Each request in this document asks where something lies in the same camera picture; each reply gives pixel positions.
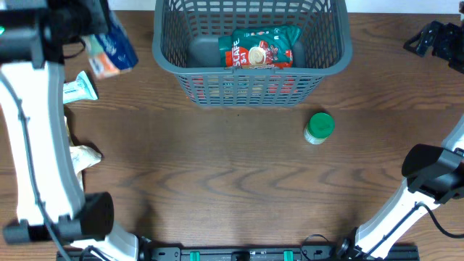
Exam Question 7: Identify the green lidded jar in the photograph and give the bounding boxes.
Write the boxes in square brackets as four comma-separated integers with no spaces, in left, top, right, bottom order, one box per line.
[303,112,335,145]

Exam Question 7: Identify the Kleenex tissue multipack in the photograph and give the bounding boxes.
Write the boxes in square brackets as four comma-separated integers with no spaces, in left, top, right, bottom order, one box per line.
[83,11,138,79]

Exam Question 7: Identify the right black cable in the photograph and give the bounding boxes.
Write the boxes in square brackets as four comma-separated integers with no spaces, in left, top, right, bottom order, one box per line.
[416,202,464,240]

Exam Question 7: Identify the grey plastic basket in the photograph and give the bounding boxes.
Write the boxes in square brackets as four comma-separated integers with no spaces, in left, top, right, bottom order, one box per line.
[152,0,352,106]

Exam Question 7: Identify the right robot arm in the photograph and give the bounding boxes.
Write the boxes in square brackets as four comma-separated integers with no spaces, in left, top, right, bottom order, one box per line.
[335,21,463,260]

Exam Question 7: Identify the green Nescafe coffee bag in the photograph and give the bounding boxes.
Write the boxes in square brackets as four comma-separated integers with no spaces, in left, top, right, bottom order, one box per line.
[218,25,302,69]

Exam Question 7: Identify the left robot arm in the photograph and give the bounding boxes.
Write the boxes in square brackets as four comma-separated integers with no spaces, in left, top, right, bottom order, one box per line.
[1,1,140,260]

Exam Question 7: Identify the light blue wipes packet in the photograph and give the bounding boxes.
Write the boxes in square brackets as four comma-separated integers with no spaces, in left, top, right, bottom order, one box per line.
[63,71,99,104]

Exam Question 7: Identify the black mounting rail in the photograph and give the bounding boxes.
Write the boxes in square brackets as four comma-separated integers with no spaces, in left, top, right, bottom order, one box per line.
[67,244,421,261]

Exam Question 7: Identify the beige paper pouch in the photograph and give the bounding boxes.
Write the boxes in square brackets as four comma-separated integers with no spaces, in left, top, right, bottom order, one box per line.
[64,116,102,191]

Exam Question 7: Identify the orange spaghetti packet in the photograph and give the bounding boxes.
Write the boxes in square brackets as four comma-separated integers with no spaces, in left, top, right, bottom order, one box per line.
[178,75,315,104]

